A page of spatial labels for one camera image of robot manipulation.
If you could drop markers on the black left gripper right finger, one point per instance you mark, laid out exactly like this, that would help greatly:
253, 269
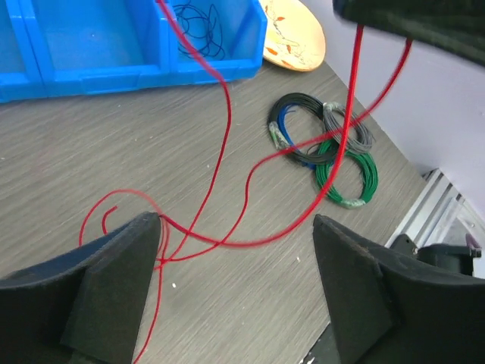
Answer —
387, 307

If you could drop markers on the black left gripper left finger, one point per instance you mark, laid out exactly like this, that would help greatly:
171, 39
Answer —
84, 306

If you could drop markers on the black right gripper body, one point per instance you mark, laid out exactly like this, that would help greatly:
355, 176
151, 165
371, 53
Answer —
455, 26

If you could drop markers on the beige decorated ceramic plate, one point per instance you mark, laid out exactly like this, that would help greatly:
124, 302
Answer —
294, 37

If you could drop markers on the blue three-compartment plastic bin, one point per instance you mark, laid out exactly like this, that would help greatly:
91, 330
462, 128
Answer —
68, 48

